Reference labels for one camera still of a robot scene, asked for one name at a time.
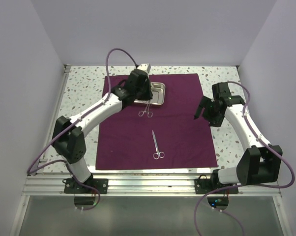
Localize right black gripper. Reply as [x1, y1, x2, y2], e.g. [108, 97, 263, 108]
[194, 96, 224, 128]

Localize steel instrument tray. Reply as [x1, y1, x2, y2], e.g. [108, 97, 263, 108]
[133, 82, 166, 106]

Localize steel hemostat forceps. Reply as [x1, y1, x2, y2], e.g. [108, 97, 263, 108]
[138, 100, 153, 118]

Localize purple cloth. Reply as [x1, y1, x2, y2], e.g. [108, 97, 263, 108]
[95, 74, 217, 170]

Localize steel surgical scissors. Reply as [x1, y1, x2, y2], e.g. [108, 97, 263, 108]
[152, 131, 165, 160]

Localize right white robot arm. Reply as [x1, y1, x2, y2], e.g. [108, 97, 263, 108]
[194, 82, 282, 193]

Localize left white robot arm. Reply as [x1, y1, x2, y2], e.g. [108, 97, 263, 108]
[52, 64, 152, 193]

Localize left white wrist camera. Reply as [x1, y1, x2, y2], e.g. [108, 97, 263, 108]
[137, 63, 151, 74]

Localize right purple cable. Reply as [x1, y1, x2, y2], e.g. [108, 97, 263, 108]
[194, 81, 296, 236]

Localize purple cable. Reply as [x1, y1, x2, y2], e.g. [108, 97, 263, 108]
[194, 81, 296, 236]
[27, 48, 142, 211]

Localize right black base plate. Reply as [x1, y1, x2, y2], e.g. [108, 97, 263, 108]
[194, 173, 233, 194]

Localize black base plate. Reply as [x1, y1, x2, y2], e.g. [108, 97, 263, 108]
[194, 173, 233, 194]
[62, 178, 109, 194]

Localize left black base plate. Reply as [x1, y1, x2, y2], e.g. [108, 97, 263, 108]
[62, 178, 109, 194]

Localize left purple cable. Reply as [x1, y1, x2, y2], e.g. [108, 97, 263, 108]
[27, 48, 142, 211]

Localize aluminium frame rail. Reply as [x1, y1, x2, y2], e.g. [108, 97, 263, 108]
[9, 64, 293, 236]

